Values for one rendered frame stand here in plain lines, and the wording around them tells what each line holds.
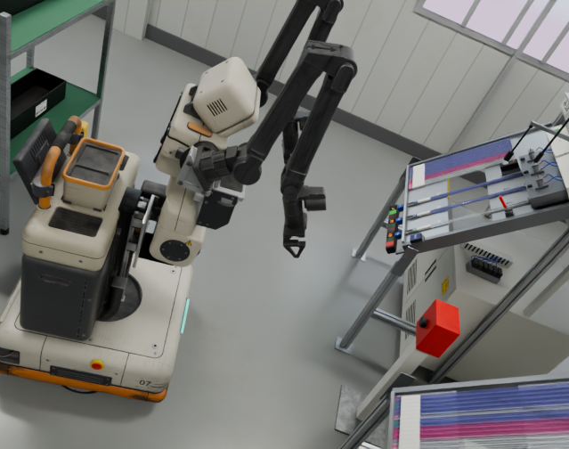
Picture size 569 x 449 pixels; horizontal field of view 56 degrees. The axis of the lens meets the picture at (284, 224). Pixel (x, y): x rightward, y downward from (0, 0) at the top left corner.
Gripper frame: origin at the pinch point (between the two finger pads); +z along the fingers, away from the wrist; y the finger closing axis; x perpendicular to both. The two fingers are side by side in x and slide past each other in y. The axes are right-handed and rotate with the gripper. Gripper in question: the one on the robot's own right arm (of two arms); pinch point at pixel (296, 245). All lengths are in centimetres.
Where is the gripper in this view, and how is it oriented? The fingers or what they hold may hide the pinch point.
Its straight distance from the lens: 170.0
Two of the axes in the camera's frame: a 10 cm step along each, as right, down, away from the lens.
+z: 1.0, 7.5, 6.6
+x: -9.9, 0.2, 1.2
